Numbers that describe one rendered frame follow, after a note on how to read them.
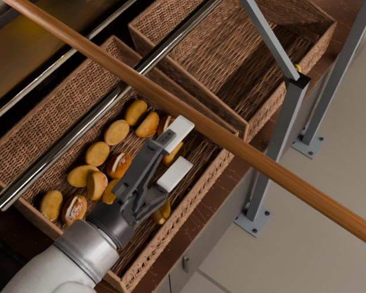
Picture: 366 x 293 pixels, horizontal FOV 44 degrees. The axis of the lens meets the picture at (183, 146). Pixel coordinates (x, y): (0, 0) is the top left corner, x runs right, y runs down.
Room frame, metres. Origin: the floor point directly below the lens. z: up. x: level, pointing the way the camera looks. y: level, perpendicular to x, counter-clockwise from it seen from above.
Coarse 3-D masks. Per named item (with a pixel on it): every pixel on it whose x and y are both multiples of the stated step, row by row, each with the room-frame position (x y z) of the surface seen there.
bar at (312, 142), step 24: (216, 0) 0.78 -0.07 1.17; (240, 0) 0.85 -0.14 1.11; (192, 24) 0.71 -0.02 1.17; (264, 24) 0.81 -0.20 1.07; (360, 24) 1.09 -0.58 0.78; (168, 48) 0.64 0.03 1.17; (144, 72) 0.58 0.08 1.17; (288, 72) 0.74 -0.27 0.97; (336, 72) 1.10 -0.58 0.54; (120, 96) 0.52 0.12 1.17; (288, 96) 0.72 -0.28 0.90; (96, 120) 0.47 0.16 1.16; (288, 120) 0.71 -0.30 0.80; (312, 120) 1.10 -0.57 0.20; (72, 144) 0.42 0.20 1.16; (312, 144) 1.09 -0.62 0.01; (48, 168) 0.37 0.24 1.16; (0, 192) 0.32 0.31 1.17; (24, 192) 0.32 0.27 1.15; (264, 192) 0.71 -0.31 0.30; (240, 216) 0.73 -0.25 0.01; (264, 216) 0.73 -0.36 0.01
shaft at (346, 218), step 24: (24, 0) 0.74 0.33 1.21; (48, 24) 0.67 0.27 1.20; (96, 48) 0.61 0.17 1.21; (120, 72) 0.55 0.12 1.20; (168, 96) 0.49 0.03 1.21; (192, 120) 0.44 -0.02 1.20; (240, 144) 0.39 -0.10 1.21; (264, 168) 0.35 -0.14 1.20; (312, 192) 0.30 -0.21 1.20; (336, 216) 0.26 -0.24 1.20
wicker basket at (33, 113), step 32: (96, 64) 0.90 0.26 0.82; (128, 64) 0.95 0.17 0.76; (64, 96) 0.78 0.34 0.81; (96, 96) 0.84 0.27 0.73; (128, 96) 0.92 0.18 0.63; (192, 96) 0.81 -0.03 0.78; (32, 128) 0.67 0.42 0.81; (64, 128) 0.73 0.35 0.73; (96, 128) 0.79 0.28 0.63; (192, 128) 0.80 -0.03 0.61; (32, 160) 0.62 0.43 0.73; (64, 160) 0.67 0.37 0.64; (192, 160) 0.69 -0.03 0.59; (224, 160) 0.67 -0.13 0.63; (32, 192) 0.56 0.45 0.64; (64, 192) 0.58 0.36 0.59; (192, 192) 0.52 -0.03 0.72; (64, 224) 0.48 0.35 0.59; (160, 224) 0.48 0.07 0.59; (128, 256) 0.38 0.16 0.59; (128, 288) 0.28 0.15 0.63
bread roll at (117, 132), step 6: (120, 120) 0.81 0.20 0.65; (114, 126) 0.78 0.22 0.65; (120, 126) 0.79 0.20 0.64; (126, 126) 0.79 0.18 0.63; (108, 132) 0.76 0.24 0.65; (114, 132) 0.76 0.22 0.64; (120, 132) 0.77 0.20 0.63; (126, 132) 0.78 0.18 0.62; (108, 138) 0.74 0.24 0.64; (114, 138) 0.75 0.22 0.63; (120, 138) 0.76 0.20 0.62; (108, 144) 0.73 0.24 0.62; (114, 144) 0.74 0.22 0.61
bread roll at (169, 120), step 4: (164, 116) 0.84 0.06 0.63; (168, 116) 0.83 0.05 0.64; (172, 116) 0.83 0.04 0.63; (164, 120) 0.81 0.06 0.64; (168, 120) 0.81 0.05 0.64; (172, 120) 0.81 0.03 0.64; (160, 124) 0.80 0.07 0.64; (164, 124) 0.79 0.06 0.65; (168, 124) 0.79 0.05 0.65; (160, 128) 0.78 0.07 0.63; (164, 128) 0.78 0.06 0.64; (160, 132) 0.77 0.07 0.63
